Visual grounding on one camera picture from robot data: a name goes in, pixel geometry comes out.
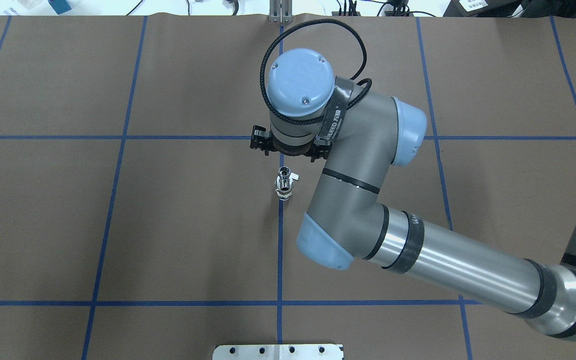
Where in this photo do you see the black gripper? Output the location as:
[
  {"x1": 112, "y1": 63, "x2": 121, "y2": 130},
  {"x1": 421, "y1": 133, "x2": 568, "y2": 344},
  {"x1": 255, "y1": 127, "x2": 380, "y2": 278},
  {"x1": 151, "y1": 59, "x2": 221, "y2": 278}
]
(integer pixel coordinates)
[{"x1": 250, "y1": 125, "x2": 331, "y2": 163}]

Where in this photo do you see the white PPR valve with handle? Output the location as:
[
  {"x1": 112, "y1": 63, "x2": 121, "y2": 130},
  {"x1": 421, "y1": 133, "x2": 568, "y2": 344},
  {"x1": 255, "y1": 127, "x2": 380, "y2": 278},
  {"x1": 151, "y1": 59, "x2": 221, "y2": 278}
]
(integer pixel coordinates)
[{"x1": 275, "y1": 173, "x2": 300, "y2": 202}]

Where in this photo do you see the chrome pipe tee fitting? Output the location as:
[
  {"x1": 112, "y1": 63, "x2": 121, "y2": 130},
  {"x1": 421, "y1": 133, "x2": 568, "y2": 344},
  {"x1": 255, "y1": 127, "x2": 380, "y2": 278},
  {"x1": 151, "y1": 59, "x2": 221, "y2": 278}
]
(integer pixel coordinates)
[{"x1": 277, "y1": 166, "x2": 293, "y2": 188}]

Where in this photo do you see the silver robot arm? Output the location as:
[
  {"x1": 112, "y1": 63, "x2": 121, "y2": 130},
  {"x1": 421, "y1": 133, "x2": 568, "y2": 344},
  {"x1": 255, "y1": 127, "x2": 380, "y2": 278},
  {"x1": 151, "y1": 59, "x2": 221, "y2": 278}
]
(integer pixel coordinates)
[{"x1": 250, "y1": 48, "x2": 576, "y2": 342}]

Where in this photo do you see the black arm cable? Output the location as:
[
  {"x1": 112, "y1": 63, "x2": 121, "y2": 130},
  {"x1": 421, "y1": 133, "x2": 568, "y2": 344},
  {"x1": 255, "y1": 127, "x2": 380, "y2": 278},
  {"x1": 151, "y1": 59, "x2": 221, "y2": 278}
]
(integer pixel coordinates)
[{"x1": 260, "y1": 19, "x2": 373, "y2": 121}]

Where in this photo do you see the aluminium frame post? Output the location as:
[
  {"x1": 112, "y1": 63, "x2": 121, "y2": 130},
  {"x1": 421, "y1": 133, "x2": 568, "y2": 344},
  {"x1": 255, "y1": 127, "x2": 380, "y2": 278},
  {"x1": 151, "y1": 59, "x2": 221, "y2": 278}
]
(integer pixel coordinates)
[{"x1": 268, "y1": 0, "x2": 294, "y2": 25}]

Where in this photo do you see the white central pedestal column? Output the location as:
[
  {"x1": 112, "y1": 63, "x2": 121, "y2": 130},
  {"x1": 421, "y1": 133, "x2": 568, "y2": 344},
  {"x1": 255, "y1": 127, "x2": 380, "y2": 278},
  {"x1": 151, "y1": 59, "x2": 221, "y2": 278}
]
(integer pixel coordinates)
[{"x1": 212, "y1": 343, "x2": 346, "y2": 360}]

